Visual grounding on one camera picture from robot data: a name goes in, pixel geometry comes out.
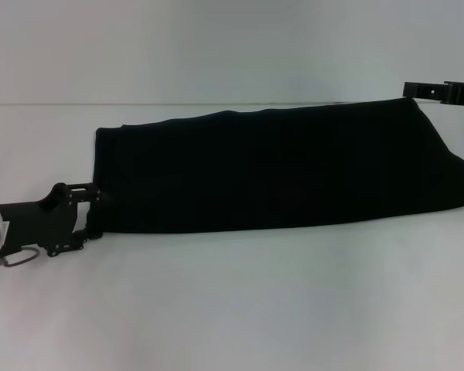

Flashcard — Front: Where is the black t-shirt white print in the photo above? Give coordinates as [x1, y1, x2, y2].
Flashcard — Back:
[89, 96, 464, 237]

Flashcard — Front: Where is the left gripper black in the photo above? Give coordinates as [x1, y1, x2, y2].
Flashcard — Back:
[0, 182, 112, 258]

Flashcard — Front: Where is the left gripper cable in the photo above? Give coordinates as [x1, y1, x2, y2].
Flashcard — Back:
[0, 247, 40, 268]

